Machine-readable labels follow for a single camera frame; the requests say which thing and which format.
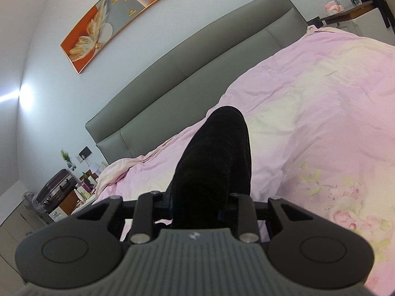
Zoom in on black velvet pants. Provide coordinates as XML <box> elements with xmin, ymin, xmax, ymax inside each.
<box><xmin>169</xmin><ymin>106</ymin><xmax>252</xmax><ymax>229</ymax></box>

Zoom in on wooden left nightstand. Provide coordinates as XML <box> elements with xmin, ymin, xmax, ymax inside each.
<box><xmin>58</xmin><ymin>170</ymin><xmax>99</xmax><ymax>216</ymax></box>

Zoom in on small white table lamp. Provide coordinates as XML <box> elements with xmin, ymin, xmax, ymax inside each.
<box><xmin>90</xmin><ymin>162</ymin><xmax>103</xmax><ymax>176</ymax></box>

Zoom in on grey upholstered headboard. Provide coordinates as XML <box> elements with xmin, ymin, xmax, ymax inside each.
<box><xmin>85</xmin><ymin>0</ymin><xmax>307</xmax><ymax>163</ymax></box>

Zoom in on dark suitcase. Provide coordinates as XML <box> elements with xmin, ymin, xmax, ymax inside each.
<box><xmin>35</xmin><ymin>169</ymin><xmax>78</xmax><ymax>214</ymax></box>

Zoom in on small green potted plant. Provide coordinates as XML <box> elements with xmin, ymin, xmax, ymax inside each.
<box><xmin>60</xmin><ymin>149</ymin><xmax>74</xmax><ymax>170</ymax></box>

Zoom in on pink floral duvet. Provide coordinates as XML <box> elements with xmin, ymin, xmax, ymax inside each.
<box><xmin>92</xmin><ymin>25</ymin><xmax>395</xmax><ymax>296</ymax></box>

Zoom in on white bedside cabinet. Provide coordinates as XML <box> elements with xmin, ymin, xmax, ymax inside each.
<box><xmin>308</xmin><ymin>1</ymin><xmax>394</xmax><ymax>45</ymax></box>

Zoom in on black garment on cabinet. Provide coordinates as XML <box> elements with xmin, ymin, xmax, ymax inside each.
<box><xmin>361</xmin><ymin>0</ymin><xmax>395</xmax><ymax>30</ymax></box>

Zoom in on black wall socket panel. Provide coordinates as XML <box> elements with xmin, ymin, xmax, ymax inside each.
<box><xmin>79</xmin><ymin>146</ymin><xmax>92</xmax><ymax>160</ymax></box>

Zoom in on orange framed wall painting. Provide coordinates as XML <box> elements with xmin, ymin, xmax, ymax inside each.
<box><xmin>60</xmin><ymin>0</ymin><xmax>158</xmax><ymax>74</ymax></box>

